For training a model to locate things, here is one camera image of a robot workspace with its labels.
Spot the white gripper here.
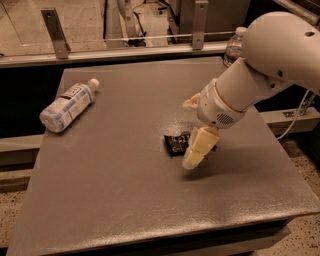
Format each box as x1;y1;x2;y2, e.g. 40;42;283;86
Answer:
182;78;245;170

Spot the blue labelled plastic bottle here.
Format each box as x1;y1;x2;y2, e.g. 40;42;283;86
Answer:
39;78;100;133

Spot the left metal bracket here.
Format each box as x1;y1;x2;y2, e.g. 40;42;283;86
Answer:
41;8;71;59

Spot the clear water bottle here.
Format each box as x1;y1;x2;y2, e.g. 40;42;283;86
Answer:
223;27;247;67

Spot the black rxbar chocolate wrapper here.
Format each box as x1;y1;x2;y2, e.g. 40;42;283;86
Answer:
164;131;192;157

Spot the grey metal rail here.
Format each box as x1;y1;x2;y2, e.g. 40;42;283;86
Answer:
0;41;226;68

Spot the metal bracket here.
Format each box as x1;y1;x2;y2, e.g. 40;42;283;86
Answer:
41;8;71;59
192;0;209;50

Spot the right metal bracket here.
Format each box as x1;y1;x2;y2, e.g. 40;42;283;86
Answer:
192;0;209;50

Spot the white cable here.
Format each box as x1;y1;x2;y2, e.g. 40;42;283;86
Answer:
275;89;318;142

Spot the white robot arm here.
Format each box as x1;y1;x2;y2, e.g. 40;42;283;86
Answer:
182;12;320;170

